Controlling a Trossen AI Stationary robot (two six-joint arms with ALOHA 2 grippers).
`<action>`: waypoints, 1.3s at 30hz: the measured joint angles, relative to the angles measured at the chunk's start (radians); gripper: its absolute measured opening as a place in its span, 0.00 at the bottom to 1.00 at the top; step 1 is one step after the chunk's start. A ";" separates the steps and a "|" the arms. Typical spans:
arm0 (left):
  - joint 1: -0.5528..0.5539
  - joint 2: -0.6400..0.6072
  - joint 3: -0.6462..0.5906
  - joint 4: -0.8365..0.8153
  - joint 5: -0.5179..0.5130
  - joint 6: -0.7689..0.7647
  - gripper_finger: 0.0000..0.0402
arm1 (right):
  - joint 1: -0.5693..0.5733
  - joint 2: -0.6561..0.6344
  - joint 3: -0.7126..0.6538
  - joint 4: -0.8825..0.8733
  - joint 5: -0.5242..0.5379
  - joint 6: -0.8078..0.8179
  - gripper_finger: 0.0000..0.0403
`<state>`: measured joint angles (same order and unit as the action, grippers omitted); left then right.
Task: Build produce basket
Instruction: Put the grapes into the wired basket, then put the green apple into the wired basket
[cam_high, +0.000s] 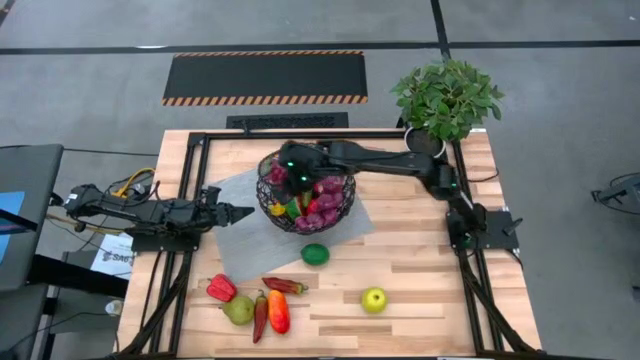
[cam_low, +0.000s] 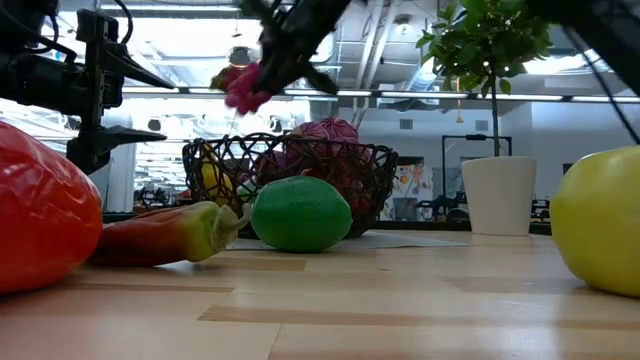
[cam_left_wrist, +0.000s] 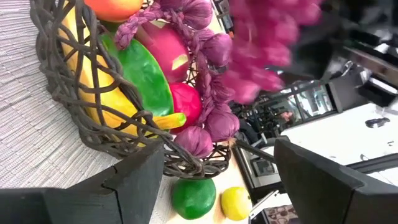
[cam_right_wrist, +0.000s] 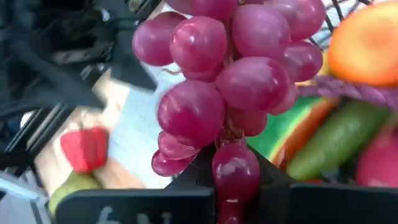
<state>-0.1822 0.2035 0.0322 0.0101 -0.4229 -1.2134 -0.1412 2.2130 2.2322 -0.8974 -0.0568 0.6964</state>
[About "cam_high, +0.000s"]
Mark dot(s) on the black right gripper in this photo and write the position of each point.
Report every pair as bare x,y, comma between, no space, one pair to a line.
307,162

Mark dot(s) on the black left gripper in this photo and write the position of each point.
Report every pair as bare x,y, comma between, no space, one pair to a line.
207,210

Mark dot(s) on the watermelon slice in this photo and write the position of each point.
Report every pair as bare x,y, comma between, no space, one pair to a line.
293,208

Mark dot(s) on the yellow banana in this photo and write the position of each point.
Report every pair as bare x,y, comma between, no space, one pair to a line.
276,209

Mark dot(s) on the purple grape bunch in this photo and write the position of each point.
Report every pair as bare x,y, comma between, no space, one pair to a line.
327,202

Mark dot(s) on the green lime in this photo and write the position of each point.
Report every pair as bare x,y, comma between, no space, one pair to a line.
315,254

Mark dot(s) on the red bell pepper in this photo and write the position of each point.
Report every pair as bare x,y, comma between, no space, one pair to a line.
221,288

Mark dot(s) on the red chili with green stem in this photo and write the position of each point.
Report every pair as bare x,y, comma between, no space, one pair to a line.
282,285

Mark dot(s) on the green pear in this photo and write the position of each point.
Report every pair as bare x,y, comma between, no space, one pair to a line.
240,311

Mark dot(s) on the dark red chili pepper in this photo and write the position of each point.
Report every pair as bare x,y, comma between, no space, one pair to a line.
260,316

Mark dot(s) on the red orange mango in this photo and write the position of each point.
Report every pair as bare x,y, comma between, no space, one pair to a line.
278,312

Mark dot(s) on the yellow-green apple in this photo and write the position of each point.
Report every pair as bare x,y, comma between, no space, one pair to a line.
374,300

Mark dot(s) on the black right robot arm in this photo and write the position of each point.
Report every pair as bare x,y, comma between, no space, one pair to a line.
400,162

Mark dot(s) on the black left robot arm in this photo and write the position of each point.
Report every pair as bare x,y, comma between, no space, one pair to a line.
125,207

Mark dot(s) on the grey placemat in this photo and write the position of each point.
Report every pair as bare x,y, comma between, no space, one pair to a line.
250,240

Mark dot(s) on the black perforated floor strip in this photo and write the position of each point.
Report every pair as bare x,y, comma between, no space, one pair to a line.
287,120

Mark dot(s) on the black floor mat striped edges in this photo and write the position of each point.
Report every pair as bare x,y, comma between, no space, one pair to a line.
265,75

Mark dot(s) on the white printed paper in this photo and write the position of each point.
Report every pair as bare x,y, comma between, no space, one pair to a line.
115,257

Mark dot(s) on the white plant pot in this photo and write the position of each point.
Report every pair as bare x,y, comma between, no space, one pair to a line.
425,142

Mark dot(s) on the clear plastic bottle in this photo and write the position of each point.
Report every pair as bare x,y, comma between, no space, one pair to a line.
114,307

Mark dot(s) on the black desk base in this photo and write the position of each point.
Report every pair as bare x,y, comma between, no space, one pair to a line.
75,277

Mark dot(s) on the green leafy plant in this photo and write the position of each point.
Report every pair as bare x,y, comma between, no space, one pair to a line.
445,97

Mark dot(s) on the grey desk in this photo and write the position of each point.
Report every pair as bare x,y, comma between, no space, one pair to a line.
27,215

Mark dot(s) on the blue screen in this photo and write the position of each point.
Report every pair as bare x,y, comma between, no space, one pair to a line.
9,210

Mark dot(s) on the black aluminium table frame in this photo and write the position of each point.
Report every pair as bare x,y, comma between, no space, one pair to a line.
197,165

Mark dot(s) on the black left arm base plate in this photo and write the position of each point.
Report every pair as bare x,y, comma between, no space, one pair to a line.
165,243

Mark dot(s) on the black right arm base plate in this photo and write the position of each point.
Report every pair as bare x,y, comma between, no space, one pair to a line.
500,235

